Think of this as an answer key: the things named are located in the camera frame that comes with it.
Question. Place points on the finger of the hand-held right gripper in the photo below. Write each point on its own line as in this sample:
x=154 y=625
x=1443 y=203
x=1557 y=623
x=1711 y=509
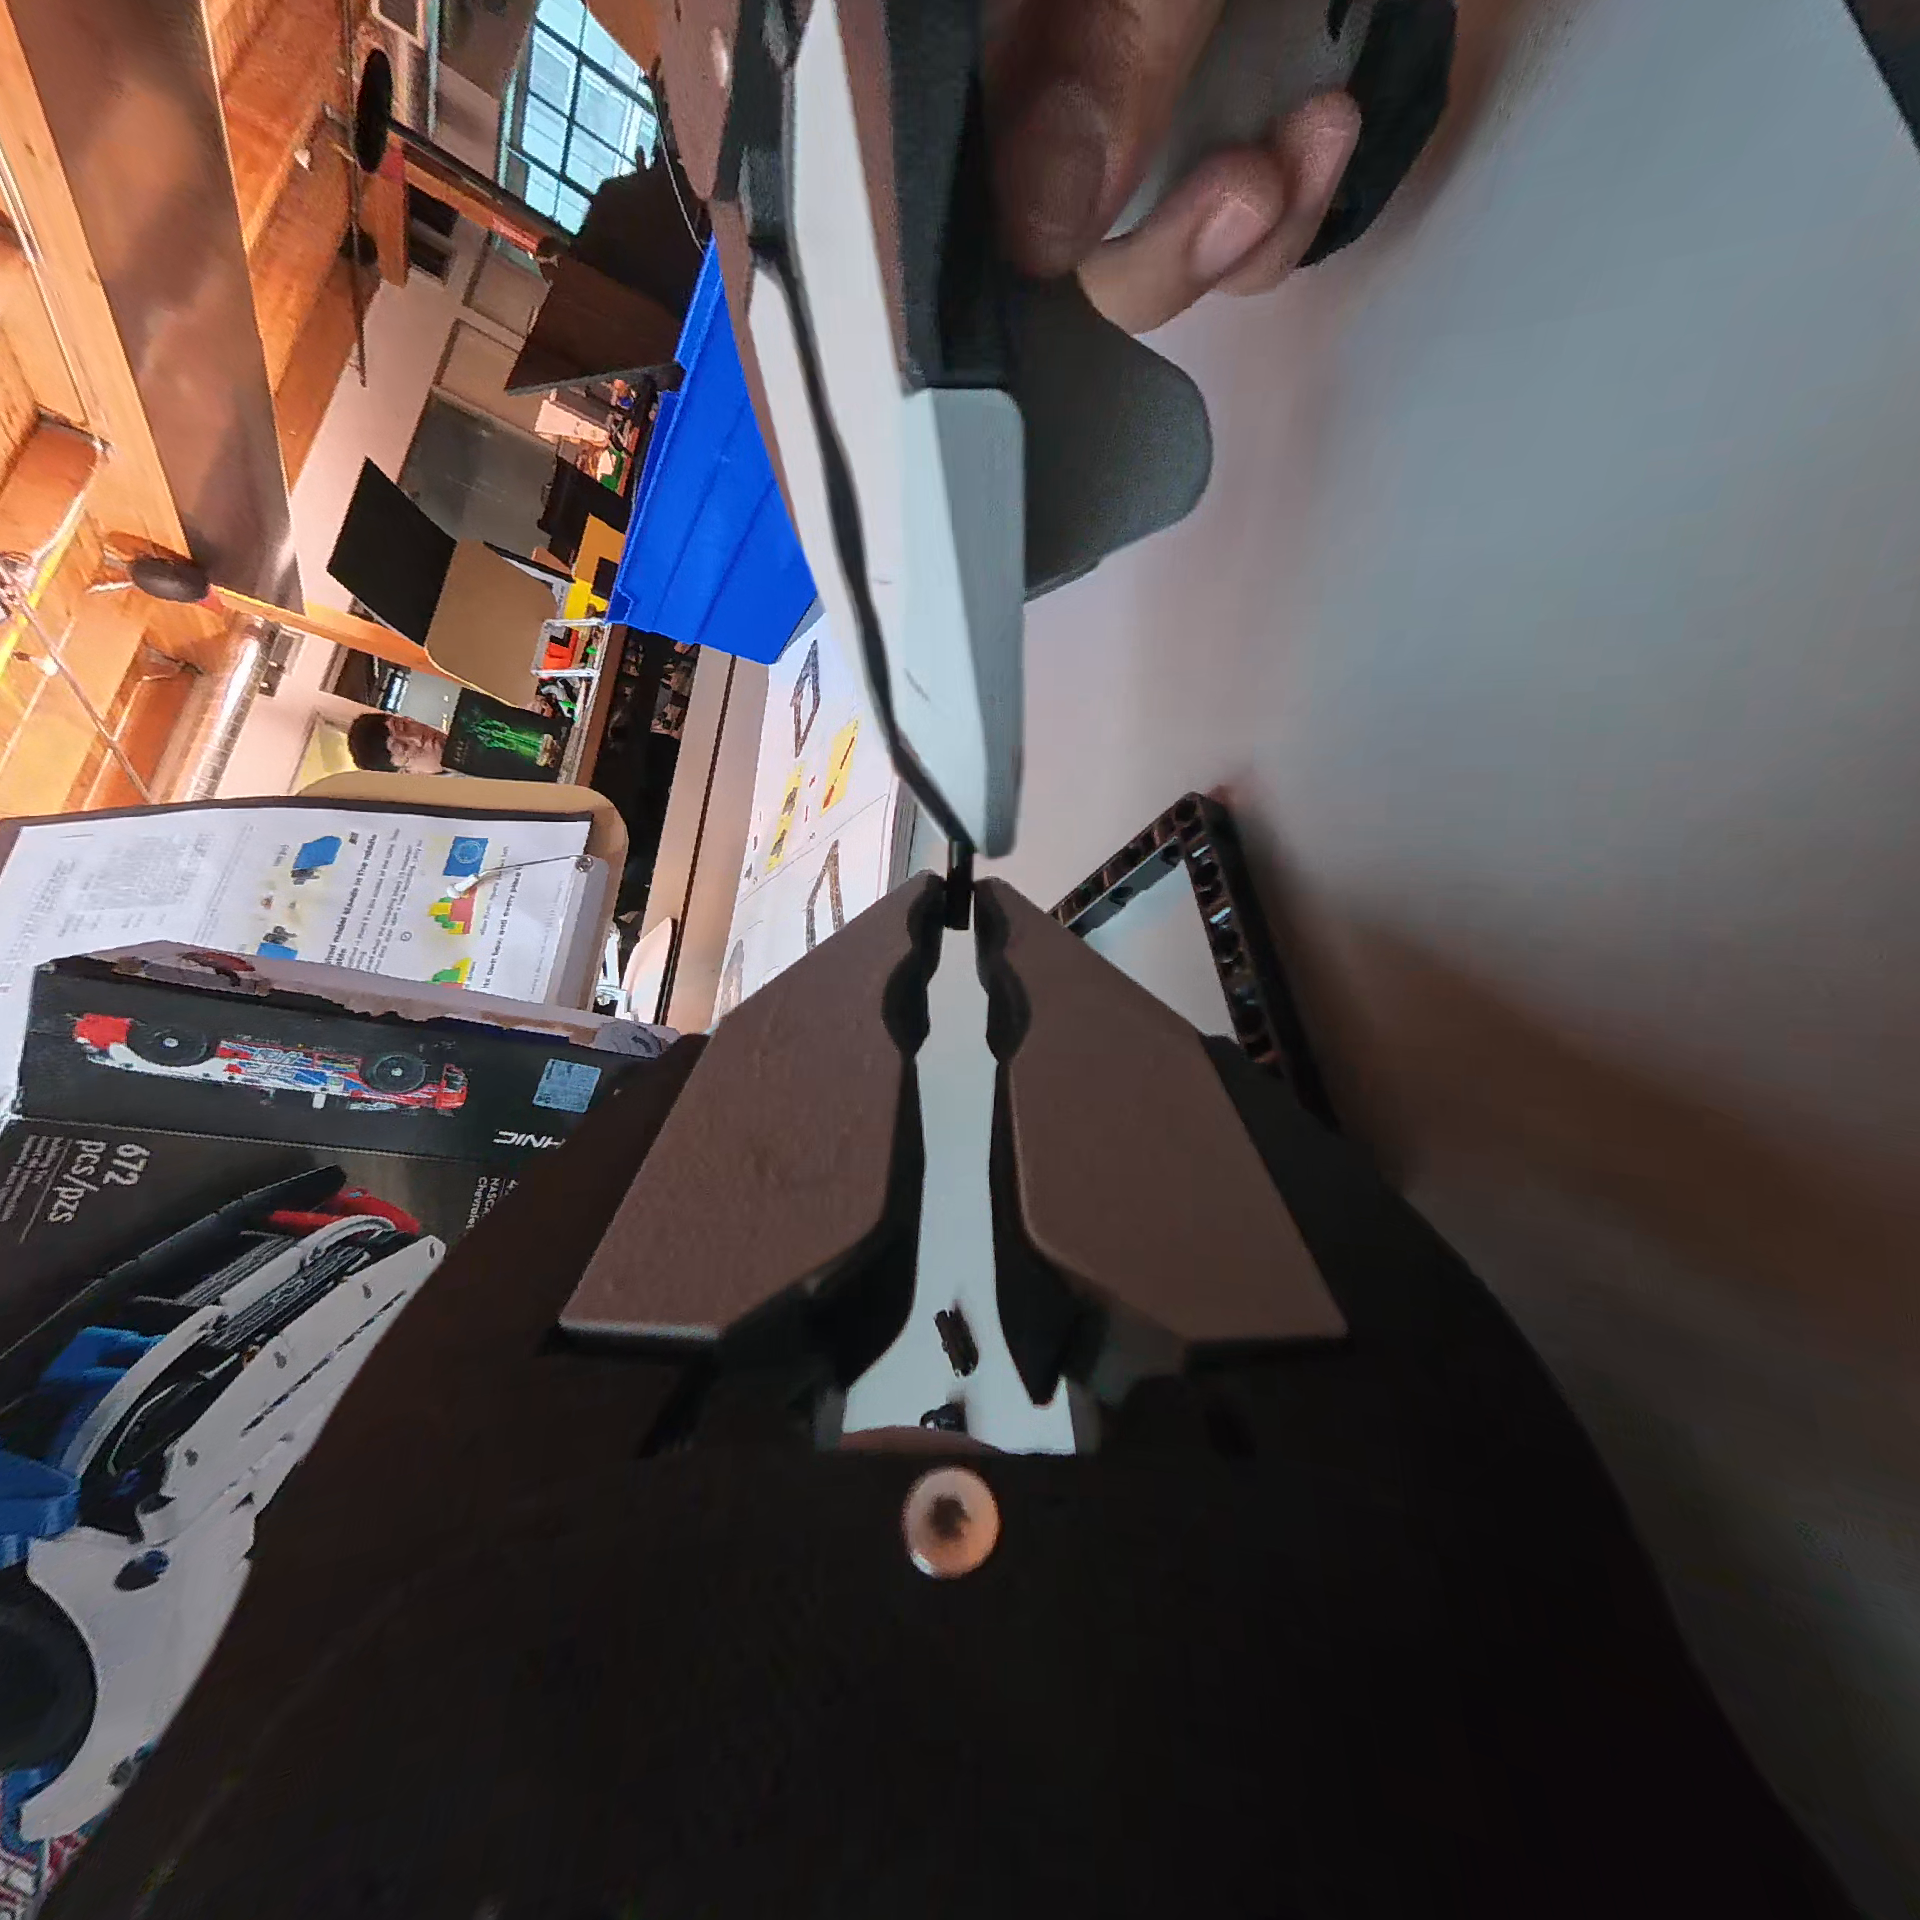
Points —
x=854 y=451
x=969 y=601

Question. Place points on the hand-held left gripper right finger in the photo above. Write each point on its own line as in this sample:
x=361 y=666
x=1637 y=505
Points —
x=1155 y=1184

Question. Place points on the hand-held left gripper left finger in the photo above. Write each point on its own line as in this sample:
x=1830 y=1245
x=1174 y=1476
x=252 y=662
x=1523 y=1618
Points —
x=750 y=1170

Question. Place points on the black lego frame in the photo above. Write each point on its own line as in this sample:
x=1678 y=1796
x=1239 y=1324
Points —
x=1245 y=960

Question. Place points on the black lego pin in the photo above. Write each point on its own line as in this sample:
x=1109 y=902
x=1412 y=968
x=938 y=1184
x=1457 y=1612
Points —
x=957 y=888

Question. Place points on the black lego set box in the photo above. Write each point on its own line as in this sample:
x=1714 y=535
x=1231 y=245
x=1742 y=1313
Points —
x=224 y=1200

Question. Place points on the person's right hand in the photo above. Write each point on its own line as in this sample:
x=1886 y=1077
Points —
x=1201 y=210

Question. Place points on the blue plastic bin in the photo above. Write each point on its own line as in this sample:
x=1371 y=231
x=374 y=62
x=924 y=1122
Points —
x=720 y=494

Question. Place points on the open instruction booklet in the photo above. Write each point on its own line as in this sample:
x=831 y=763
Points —
x=810 y=841

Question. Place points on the paned window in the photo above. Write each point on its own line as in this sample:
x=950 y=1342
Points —
x=579 y=104

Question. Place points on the tan chair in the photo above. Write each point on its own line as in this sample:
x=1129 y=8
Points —
x=495 y=615

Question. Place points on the silver metal duct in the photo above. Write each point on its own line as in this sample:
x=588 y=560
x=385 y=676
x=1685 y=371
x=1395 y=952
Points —
x=241 y=721

